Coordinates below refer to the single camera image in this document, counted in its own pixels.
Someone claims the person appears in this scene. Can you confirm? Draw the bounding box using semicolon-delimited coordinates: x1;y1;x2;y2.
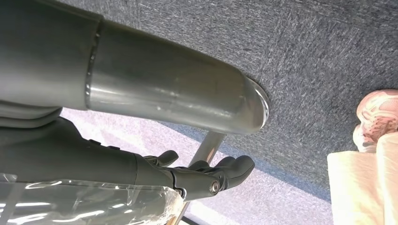
326;89;398;225

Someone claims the silver metal leg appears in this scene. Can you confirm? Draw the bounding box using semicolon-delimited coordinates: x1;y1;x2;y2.
168;131;226;225

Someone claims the clear plastic film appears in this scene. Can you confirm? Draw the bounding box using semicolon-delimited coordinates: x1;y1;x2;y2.
0;173;184;225

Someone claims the pale shoe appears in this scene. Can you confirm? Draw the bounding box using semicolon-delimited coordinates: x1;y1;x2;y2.
352;89;398;153

